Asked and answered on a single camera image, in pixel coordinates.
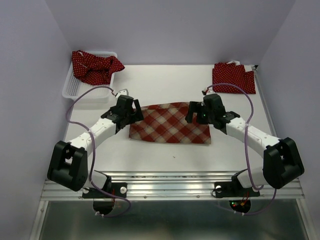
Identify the red plaid skirt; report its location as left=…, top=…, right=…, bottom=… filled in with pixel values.
left=128, top=102, right=212, bottom=145

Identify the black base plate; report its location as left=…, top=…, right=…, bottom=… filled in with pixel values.
left=81, top=182, right=128, bottom=199
left=211, top=181, right=260, bottom=199

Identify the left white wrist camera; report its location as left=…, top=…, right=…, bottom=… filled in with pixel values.
left=114, top=88, right=129, bottom=98

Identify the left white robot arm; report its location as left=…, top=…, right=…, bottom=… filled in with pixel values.
left=47, top=94, right=144, bottom=197

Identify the aluminium rail frame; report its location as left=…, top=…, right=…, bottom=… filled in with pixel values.
left=29, top=65, right=316, bottom=240

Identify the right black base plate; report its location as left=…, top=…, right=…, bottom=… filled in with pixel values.
left=211, top=181, right=260, bottom=199

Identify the red polka dot skirt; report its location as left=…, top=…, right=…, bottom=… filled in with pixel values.
left=212, top=61, right=256, bottom=95

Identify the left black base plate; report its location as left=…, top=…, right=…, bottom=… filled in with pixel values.
left=81, top=182, right=128, bottom=199

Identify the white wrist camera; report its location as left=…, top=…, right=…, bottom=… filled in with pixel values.
left=114, top=88, right=129, bottom=98
left=201, top=88, right=215, bottom=96

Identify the white plastic basket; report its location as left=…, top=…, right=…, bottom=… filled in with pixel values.
left=62, top=50, right=118, bottom=103

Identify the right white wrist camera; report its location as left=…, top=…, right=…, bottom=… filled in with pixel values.
left=201, top=88, right=215, bottom=96

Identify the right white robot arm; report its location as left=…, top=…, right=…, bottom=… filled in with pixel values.
left=185, top=93, right=305, bottom=195

